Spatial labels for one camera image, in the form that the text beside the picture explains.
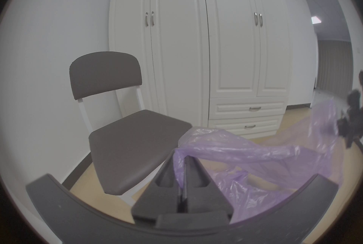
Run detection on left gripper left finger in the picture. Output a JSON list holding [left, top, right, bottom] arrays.
[[131, 152, 183, 222]]

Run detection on grey curtain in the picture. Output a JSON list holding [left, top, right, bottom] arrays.
[[317, 40, 353, 96]]

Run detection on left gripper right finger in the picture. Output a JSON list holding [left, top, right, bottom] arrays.
[[183, 155, 233, 223]]

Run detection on purple plastic bag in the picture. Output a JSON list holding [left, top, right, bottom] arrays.
[[172, 98, 345, 225]]

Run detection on grey and white chair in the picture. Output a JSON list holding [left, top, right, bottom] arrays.
[[69, 51, 193, 206]]

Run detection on white wardrobe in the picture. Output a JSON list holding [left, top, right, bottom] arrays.
[[109, 0, 292, 140]]

